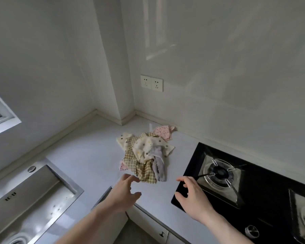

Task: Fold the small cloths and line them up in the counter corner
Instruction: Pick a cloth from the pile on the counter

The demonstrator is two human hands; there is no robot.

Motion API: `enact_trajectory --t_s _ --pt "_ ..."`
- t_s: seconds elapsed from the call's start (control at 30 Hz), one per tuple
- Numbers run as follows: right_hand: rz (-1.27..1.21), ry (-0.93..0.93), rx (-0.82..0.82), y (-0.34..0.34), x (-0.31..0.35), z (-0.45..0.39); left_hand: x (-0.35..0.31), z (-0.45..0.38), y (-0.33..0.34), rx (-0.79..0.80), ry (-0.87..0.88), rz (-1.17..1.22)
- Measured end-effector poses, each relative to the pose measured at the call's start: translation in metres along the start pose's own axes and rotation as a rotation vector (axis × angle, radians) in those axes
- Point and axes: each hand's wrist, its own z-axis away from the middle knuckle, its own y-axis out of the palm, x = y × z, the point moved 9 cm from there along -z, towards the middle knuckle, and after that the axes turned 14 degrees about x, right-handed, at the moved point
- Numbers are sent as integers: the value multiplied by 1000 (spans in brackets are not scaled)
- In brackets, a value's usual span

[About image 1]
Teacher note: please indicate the person's right hand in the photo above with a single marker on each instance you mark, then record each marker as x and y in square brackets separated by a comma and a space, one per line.
[197, 203]

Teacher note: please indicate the person's left hand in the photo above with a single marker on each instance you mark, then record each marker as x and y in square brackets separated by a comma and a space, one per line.
[118, 198]

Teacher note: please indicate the person's left thumb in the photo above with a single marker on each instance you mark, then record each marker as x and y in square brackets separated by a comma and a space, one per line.
[136, 196]

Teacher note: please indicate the person's right thumb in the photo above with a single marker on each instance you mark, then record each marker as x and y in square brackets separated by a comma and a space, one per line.
[180, 196]

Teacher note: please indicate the person's left forearm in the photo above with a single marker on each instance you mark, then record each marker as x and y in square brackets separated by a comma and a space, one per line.
[83, 227]

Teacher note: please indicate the person's right forearm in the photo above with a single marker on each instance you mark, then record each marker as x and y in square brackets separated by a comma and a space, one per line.
[226, 231]

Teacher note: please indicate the white cabinet drawer front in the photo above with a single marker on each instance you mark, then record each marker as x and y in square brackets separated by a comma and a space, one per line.
[144, 221]

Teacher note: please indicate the tan checked cloth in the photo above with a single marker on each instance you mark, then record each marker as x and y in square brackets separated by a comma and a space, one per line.
[144, 170]

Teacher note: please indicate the small pink cloth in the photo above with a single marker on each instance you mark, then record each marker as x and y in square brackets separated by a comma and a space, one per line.
[122, 166]

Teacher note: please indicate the grey cloth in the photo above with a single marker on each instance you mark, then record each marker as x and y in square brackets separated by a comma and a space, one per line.
[159, 166]

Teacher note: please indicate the white dotted cloth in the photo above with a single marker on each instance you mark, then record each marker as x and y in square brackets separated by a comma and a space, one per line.
[144, 147]

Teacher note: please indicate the cream dotted cloth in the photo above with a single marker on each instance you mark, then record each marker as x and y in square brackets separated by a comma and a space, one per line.
[122, 141]

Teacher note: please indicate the pink patterned cloth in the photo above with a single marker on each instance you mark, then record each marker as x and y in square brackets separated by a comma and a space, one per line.
[164, 132]

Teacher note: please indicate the silver stove knob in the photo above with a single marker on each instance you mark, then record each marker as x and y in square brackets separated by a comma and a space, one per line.
[252, 231]

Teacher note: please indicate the black glass gas stove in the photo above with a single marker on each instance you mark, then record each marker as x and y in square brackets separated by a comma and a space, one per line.
[264, 195]

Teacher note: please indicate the round metal sink cap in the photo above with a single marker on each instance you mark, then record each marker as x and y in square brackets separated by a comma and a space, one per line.
[31, 169]

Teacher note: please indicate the stainless steel sink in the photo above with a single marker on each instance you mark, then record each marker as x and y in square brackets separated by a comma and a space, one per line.
[28, 208]

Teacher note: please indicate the white wall socket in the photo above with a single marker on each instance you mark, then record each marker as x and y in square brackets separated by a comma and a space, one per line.
[157, 85]
[146, 81]

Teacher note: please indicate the white window frame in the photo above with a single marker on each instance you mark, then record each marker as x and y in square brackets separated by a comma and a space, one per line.
[1, 116]

